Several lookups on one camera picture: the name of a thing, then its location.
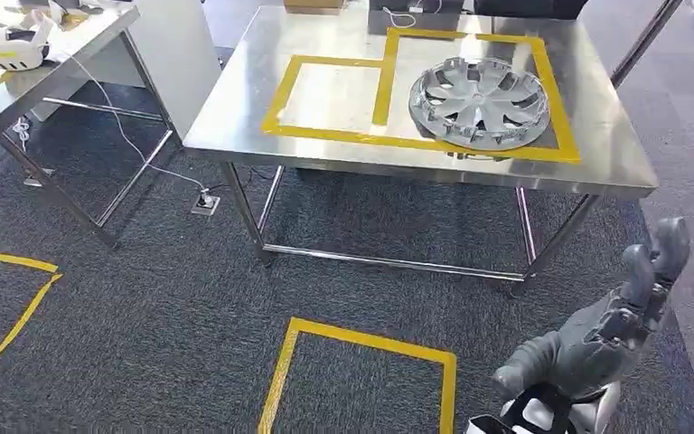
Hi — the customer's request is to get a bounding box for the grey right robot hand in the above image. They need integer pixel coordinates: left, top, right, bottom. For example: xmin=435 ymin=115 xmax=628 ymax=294
xmin=492 ymin=216 xmax=692 ymax=403

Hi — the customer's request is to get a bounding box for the yellow floor tape square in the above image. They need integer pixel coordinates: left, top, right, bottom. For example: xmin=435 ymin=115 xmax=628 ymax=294
xmin=256 ymin=316 xmax=458 ymax=434

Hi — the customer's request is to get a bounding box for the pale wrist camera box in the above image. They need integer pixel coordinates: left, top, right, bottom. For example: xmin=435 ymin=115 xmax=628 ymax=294
xmin=463 ymin=414 xmax=519 ymax=434

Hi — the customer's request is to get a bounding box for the white VR headset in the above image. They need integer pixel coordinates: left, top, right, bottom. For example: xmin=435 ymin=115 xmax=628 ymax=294
xmin=0 ymin=12 xmax=56 ymax=72

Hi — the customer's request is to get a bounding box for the yellow floor tape outline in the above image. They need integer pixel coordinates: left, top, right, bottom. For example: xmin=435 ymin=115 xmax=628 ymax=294
xmin=0 ymin=249 xmax=64 ymax=401

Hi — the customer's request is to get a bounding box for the large steel table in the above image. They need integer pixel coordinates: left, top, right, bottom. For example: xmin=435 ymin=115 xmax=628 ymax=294
xmin=182 ymin=5 xmax=661 ymax=299

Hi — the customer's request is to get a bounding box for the long white cable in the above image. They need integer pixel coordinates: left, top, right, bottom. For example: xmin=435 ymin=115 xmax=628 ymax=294
xmin=53 ymin=49 xmax=211 ymax=200

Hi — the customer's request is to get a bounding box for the white cabinet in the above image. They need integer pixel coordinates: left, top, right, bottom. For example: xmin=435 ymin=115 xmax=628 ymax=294
xmin=28 ymin=0 xmax=223 ymax=143

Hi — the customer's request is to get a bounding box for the small steel table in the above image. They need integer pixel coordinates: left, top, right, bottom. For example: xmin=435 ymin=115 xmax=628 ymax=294
xmin=0 ymin=0 xmax=175 ymax=250

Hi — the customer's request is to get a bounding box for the silver wheel hubcap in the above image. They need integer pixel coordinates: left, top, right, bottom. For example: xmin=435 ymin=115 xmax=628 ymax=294
xmin=407 ymin=56 xmax=552 ymax=153

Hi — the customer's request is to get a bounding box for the short white cable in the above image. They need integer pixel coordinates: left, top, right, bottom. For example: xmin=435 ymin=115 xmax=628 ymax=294
xmin=381 ymin=5 xmax=427 ymax=29

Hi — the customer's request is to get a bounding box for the black box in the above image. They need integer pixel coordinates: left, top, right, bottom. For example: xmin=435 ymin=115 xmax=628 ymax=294
xmin=367 ymin=0 xmax=465 ymax=35

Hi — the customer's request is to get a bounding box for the floor power socket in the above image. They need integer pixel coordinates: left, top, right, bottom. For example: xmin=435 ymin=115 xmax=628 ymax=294
xmin=190 ymin=187 xmax=221 ymax=217

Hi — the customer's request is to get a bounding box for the cardboard box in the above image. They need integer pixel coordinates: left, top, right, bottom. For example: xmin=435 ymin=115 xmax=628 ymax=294
xmin=283 ymin=0 xmax=346 ymax=15

